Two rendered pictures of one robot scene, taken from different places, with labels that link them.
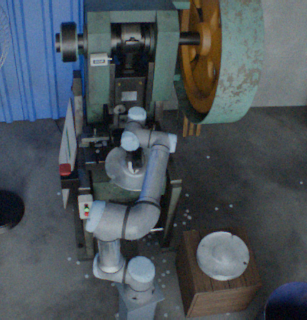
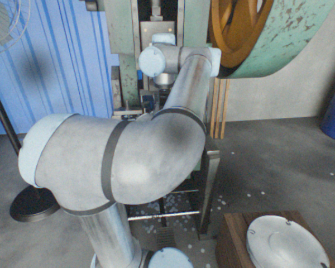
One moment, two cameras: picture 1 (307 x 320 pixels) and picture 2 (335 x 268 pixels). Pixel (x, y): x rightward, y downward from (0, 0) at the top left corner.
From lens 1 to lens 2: 1.09 m
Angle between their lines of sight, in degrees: 14
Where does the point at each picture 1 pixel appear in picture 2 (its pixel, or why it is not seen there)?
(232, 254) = (298, 249)
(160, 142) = (197, 52)
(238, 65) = not seen: outside the picture
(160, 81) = (192, 20)
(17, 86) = (80, 99)
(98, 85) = (118, 23)
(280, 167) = (304, 161)
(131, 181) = not seen: hidden behind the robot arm
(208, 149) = (232, 147)
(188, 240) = (231, 224)
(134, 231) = (137, 172)
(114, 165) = not seen: hidden behind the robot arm
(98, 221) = (43, 149)
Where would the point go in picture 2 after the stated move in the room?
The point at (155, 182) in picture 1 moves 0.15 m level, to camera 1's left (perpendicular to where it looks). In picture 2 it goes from (191, 88) to (113, 84)
